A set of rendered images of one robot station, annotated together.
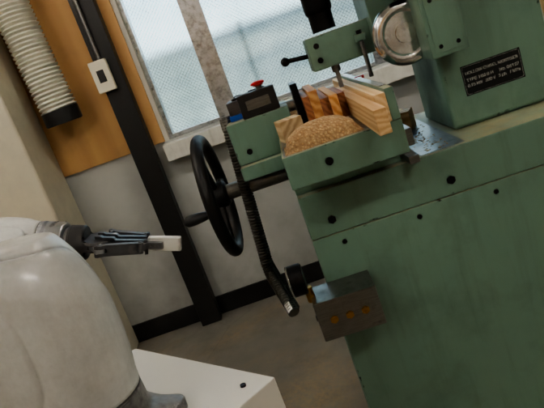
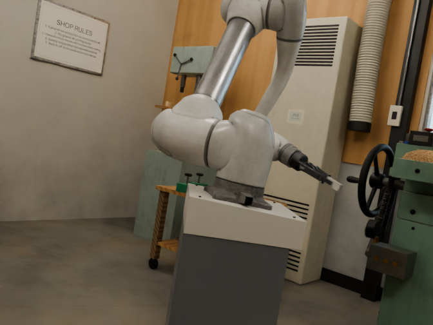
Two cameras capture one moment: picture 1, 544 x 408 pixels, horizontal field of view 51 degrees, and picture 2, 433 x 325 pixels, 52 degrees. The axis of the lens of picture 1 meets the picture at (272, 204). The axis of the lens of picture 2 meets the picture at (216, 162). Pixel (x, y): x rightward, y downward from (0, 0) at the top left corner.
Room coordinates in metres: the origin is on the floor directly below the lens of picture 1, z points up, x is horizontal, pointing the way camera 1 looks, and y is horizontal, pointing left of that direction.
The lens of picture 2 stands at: (-0.46, -0.49, 0.86)
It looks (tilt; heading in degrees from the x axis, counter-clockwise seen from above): 3 degrees down; 39
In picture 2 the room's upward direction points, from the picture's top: 9 degrees clockwise
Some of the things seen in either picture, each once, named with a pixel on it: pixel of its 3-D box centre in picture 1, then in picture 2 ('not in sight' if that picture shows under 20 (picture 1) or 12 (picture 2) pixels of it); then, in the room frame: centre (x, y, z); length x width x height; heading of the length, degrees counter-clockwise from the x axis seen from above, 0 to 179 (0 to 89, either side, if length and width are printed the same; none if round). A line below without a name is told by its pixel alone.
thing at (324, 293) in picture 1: (346, 305); (390, 260); (1.00, -0.07, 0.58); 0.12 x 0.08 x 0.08; 86
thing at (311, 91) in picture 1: (313, 104); not in sight; (1.22, -0.15, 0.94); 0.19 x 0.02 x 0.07; 176
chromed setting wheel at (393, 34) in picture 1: (404, 32); not in sight; (1.12, -0.35, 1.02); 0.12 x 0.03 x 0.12; 86
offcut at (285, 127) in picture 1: (290, 129); not in sight; (1.11, -0.08, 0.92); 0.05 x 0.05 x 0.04; 9
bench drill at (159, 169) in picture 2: not in sight; (189, 145); (2.23, 1.99, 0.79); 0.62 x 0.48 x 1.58; 87
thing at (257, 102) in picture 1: (251, 100); (423, 138); (1.24, -0.03, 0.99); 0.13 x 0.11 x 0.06; 176
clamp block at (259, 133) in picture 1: (263, 132); (420, 159); (1.25, -0.04, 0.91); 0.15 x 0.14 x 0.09; 176
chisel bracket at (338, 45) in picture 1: (340, 48); not in sight; (1.25, -0.25, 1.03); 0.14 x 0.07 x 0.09; 86
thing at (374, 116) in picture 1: (355, 105); not in sight; (1.11, -0.22, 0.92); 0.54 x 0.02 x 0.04; 176
